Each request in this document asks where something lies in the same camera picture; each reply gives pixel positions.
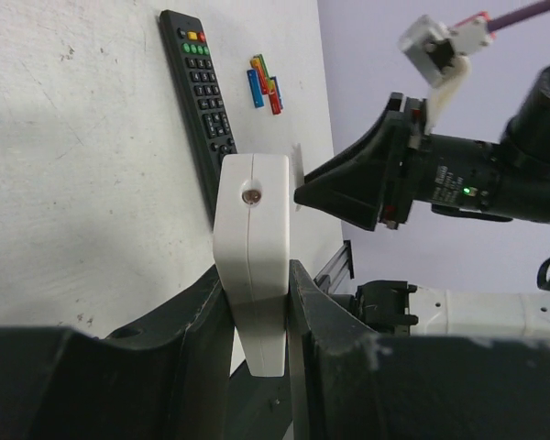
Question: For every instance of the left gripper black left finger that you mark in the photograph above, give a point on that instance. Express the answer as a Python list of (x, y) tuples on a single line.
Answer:
[(163, 376)]

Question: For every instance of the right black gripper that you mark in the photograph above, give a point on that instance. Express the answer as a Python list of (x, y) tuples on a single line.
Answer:
[(454, 175)]

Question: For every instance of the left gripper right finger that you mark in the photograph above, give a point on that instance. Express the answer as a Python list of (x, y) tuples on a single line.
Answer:
[(349, 382)]

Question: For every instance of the white battery cover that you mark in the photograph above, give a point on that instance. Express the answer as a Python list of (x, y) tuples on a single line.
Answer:
[(297, 171)]

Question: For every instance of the white remote control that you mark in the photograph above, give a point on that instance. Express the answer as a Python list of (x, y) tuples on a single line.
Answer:
[(251, 249)]

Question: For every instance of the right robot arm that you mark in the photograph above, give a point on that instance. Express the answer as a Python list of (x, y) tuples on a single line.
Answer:
[(523, 158)]

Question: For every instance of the black remote with buttons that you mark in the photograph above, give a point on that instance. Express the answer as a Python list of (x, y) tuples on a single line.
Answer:
[(202, 104)]

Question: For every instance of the orange red battery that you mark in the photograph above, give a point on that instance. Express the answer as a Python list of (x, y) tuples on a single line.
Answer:
[(254, 62), (274, 99)]

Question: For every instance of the blue battery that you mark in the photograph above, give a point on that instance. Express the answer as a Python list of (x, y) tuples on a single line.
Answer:
[(254, 86), (278, 92)]

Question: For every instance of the aluminium frame rail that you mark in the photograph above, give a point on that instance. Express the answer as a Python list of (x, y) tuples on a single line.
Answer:
[(337, 274)]

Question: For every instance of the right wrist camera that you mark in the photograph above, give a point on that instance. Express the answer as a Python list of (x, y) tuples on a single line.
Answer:
[(441, 54)]

